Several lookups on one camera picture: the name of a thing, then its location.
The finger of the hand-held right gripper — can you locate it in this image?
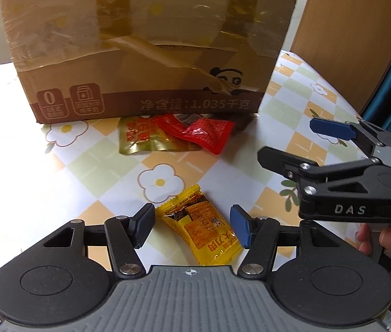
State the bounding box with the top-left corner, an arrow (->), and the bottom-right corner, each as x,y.
257,146 -> 379,198
310,118 -> 385,161

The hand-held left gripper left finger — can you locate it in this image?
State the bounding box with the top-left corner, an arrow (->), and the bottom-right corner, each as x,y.
43,203 -> 156,278

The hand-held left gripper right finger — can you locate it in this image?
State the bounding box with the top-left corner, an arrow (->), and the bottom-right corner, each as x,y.
229,205 -> 341,278

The small yellow snack packet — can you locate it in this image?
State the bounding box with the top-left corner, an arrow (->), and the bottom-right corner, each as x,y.
157,185 -> 243,267

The cardboard box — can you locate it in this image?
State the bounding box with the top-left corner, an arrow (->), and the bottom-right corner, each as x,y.
0,0 -> 303,125

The red snack packet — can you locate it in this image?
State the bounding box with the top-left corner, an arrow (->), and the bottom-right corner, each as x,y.
182,118 -> 236,155
154,113 -> 196,142

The gold snack packet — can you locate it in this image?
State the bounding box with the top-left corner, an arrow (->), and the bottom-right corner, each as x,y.
117,114 -> 201,153

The wooden panel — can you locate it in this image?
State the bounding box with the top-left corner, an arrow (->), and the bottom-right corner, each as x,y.
290,0 -> 391,111

